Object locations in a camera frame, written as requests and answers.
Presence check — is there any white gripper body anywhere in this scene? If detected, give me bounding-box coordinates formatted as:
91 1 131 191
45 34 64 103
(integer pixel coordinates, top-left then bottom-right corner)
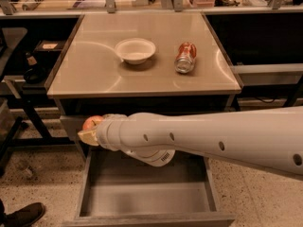
96 115 127 151

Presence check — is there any red apple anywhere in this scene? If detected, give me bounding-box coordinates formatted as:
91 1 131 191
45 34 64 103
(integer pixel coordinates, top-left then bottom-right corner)
82 115 103 131

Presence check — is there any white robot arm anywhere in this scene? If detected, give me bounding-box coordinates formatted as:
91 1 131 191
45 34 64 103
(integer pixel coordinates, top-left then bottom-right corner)
78 106 303 177

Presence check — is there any closed grey top drawer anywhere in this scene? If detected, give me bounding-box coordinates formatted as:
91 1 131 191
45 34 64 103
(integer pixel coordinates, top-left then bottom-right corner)
60 115 87 141

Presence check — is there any grey drawer cabinet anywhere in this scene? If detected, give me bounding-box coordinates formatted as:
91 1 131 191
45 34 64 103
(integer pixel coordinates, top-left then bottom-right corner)
44 11 244 163

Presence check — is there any open grey middle drawer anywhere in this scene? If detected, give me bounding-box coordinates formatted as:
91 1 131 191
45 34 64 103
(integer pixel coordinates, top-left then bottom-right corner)
62 148 235 227

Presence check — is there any white paper bowl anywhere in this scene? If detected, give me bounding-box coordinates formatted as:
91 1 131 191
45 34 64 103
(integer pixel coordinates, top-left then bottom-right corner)
115 38 156 65

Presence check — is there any black round object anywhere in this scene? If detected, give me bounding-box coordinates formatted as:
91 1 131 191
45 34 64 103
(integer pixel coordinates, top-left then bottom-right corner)
24 66 46 84

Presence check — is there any orange soda can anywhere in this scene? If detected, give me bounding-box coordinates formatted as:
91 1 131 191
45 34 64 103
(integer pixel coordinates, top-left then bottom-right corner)
174 42 197 74

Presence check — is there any dark shoe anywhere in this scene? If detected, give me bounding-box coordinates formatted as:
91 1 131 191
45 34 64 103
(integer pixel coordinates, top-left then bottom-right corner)
0 202 45 227

